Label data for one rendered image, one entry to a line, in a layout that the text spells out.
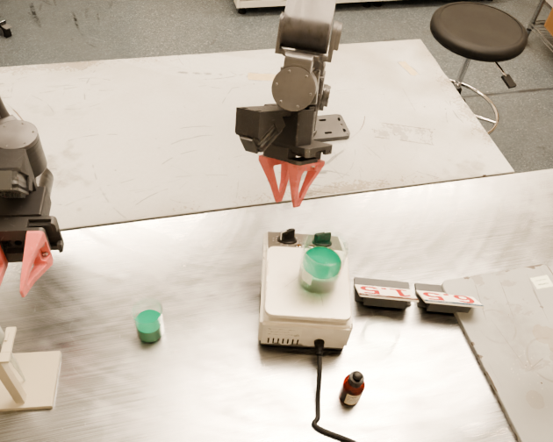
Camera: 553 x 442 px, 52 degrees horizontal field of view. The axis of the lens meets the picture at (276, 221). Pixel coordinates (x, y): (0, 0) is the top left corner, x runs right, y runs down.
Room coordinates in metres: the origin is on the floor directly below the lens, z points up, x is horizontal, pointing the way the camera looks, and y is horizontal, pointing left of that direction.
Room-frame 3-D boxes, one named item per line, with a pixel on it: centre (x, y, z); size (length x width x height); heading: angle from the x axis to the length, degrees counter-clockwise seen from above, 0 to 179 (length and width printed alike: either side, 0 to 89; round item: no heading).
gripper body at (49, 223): (0.47, 0.34, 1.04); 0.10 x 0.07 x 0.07; 102
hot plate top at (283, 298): (0.47, -0.06, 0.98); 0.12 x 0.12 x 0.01; 3
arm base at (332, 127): (0.89, -0.02, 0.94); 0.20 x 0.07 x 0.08; 109
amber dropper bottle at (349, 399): (0.34, -0.13, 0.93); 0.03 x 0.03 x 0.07
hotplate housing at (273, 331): (0.49, -0.05, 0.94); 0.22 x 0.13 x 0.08; 4
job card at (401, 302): (0.52, -0.18, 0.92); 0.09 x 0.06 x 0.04; 92
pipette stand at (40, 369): (0.31, 0.31, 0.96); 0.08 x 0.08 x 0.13; 11
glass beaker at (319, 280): (0.48, -0.07, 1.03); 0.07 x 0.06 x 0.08; 2
